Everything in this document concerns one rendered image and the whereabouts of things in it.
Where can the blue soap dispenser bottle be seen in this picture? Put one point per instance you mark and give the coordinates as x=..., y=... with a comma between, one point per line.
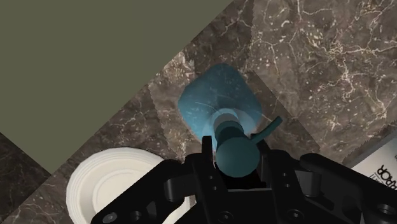
x=217, y=102

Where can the white plate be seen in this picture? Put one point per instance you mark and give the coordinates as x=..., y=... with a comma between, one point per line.
x=102, y=183

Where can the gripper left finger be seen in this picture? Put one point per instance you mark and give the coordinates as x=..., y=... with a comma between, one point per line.
x=186, y=186

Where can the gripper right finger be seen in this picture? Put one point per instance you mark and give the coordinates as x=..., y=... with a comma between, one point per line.
x=325, y=189

